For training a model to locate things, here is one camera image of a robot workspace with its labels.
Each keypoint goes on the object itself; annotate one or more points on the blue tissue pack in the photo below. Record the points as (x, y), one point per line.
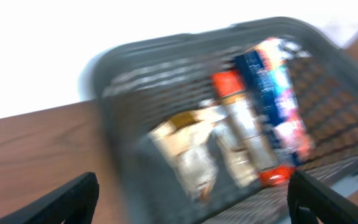
(264, 70)

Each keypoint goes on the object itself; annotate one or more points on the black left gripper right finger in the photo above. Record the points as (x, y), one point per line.
(310, 201)

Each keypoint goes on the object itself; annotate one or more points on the beige snack bag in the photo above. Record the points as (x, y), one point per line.
(182, 140)

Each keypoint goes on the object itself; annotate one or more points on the grey plastic lattice basket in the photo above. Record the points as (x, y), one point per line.
(140, 85)

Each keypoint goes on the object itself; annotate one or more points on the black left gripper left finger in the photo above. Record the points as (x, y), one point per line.
(73, 202)

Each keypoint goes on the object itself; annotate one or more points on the orange cracker tube pack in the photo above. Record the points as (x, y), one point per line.
(238, 103)

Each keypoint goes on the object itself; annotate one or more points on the beige mushroom pouch brown label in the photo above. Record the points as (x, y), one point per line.
(233, 150)

